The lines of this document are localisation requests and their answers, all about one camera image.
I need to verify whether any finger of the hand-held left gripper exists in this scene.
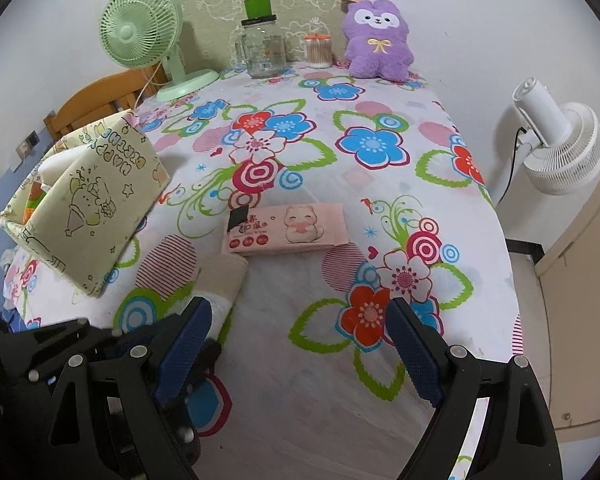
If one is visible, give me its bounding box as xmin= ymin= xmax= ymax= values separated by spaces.
xmin=162 ymin=339 xmax=223 ymax=466
xmin=0 ymin=317 xmax=131 ymax=362

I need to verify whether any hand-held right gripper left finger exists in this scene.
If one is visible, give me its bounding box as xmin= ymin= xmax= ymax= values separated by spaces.
xmin=47 ymin=296 xmax=216 ymax=480

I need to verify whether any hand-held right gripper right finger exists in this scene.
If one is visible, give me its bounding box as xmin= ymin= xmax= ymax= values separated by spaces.
xmin=384 ymin=297 xmax=566 ymax=480

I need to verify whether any beige and white cloth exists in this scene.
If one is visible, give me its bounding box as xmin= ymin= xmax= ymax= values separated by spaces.
xmin=197 ymin=255 xmax=248 ymax=346

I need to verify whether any yellow printed fabric storage box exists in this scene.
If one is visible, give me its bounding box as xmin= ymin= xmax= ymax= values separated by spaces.
xmin=0 ymin=110 xmax=172 ymax=300

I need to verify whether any pink cartoon tissue pack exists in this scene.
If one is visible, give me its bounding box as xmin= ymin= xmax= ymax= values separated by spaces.
xmin=221 ymin=202 xmax=349 ymax=257

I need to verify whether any beige door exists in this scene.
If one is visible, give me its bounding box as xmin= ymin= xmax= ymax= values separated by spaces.
xmin=532 ymin=160 xmax=600 ymax=431

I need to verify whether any floral tablecloth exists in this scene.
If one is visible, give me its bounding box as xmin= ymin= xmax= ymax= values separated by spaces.
xmin=2 ymin=62 xmax=523 ymax=480

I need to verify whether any wooden bed headboard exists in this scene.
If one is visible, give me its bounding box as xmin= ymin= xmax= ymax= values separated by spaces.
xmin=44 ymin=67 xmax=168 ymax=141

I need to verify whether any white standing fan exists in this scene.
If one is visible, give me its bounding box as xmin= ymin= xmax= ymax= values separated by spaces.
xmin=495 ymin=77 xmax=600 ymax=203

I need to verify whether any purple plush bunny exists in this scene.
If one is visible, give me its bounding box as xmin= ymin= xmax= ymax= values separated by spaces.
xmin=339 ymin=0 xmax=415 ymax=83

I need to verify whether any glass jar mug green lid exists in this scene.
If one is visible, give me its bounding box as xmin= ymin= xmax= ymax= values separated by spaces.
xmin=235 ymin=0 xmax=287 ymax=79

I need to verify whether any cotton swab jar orange lid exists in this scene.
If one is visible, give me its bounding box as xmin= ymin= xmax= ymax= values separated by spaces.
xmin=304 ymin=34 xmax=335 ymax=69

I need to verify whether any green desk fan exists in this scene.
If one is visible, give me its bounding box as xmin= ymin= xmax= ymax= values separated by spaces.
xmin=99 ymin=0 xmax=220 ymax=102

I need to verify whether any green patterned board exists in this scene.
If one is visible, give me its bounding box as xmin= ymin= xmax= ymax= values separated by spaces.
xmin=175 ymin=0 xmax=352 ymax=73

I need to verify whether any wall outlet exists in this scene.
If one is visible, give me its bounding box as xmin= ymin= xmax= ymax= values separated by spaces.
xmin=17 ymin=130 xmax=40 ymax=161

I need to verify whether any white desk fan cord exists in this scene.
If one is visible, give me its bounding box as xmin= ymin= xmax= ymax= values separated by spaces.
xmin=134 ymin=62 xmax=168 ymax=111

